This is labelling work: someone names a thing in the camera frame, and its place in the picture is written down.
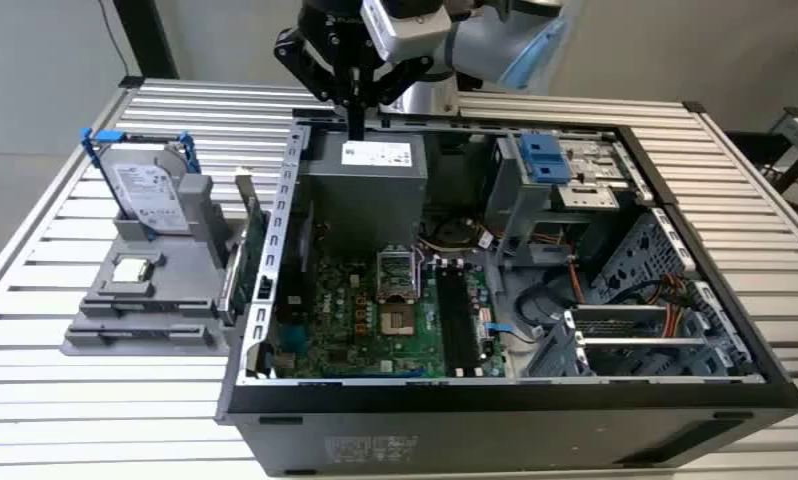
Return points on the blue disk carrier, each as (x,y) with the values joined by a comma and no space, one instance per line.
(108,136)

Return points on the aluminium frame side table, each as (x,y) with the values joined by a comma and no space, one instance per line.
(795,145)

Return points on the CPU socket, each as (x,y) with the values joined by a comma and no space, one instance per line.
(399,320)

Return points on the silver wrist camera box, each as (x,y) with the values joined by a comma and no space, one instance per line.
(405,25)

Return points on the green motherboard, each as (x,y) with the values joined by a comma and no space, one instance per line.
(332,320)

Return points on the blue expansion slot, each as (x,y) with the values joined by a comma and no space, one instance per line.
(392,373)

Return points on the green graphics card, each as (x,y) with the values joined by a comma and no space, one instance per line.
(255,235)

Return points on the black open PC case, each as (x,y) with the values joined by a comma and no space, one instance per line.
(505,435)

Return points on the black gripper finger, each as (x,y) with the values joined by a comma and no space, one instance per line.
(305,60)
(399,80)

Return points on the black RAM slot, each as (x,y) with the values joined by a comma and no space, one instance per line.
(448,320)
(467,320)

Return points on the grey parts rack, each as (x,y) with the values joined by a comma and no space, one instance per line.
(172,270)

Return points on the grey power supply unit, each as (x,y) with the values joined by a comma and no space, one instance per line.
(365,200)

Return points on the blue plastic drive latch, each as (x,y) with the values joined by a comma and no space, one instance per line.
(541,160)

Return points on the silver CPU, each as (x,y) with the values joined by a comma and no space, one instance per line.
(129,270)

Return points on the black upright post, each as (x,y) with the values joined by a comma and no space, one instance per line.
(146,40)

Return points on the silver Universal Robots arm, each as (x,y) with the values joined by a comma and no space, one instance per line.
(479,45)

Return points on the perforated metal disk bay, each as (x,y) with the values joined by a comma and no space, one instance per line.
(639,250)

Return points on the silver optical drive cage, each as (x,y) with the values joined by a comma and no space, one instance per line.
(586,195)

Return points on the silver hard disk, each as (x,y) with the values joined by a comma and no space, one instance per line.
(141,185)

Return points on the black round speaker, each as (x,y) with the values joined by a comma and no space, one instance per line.
(453,231)

